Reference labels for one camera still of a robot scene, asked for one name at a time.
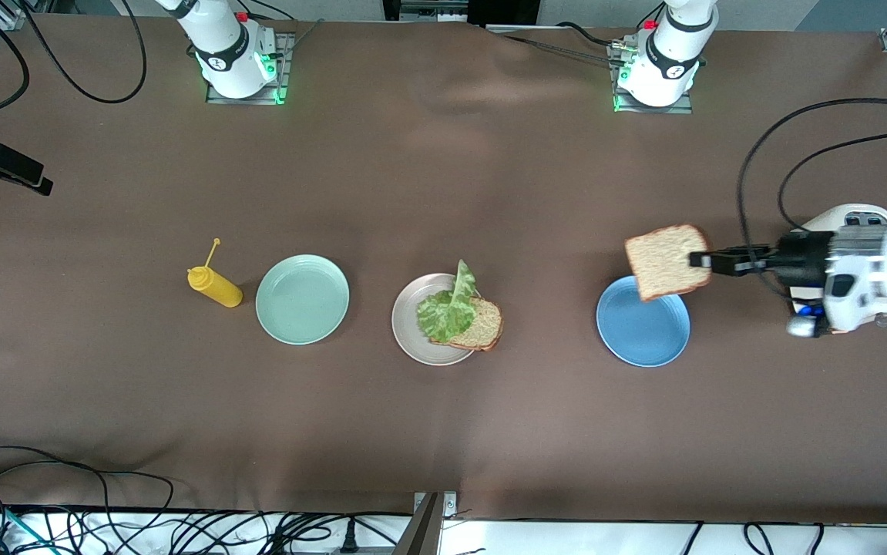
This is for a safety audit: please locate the brown bread slice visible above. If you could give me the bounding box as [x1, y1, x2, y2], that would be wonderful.
[625, 224, 714, 303]
[447, 297, 505, 353]

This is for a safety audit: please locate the yellow mustard squeeze bottle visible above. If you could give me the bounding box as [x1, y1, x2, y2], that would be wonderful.
[186, 238, 244, 308]

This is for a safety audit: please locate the green lettuce leaf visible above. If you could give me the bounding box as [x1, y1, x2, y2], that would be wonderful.
[415, 259, 479, 345]

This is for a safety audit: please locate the blue plate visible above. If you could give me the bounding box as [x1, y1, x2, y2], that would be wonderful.
[596, 275, 691, 368]

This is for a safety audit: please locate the mint green plate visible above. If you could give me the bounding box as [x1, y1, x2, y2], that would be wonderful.
[255, 254, 351, 345]

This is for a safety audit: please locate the beige plate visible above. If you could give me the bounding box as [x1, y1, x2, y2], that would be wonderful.
[391, 273, 488, 366]

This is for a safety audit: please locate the white toaster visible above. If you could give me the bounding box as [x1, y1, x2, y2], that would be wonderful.
[788, 203, 887, 334]

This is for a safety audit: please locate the brown table cloth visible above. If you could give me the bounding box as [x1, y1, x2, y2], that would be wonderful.
[0, 14, 887, 525]

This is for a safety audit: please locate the black equipment box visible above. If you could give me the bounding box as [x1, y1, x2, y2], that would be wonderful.
[381, 0, 540, 29]

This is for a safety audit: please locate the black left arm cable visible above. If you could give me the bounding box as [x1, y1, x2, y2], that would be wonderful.
[736, 98, 887, 301]

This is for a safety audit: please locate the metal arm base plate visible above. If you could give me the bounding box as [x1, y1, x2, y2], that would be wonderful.
[610, 42, 694, 115]
[206, 31, 294, 106]

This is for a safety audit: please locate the black base cable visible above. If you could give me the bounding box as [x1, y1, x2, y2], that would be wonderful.
[245, 0, 324, 47]
[501, 22, 648, 62]

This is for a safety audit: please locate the long black cable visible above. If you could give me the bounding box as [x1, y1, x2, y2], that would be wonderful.
[0, 446, 176, 540]

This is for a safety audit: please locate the grey metal camera post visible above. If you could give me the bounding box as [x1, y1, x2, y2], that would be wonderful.
[403, 490, 459, 555]

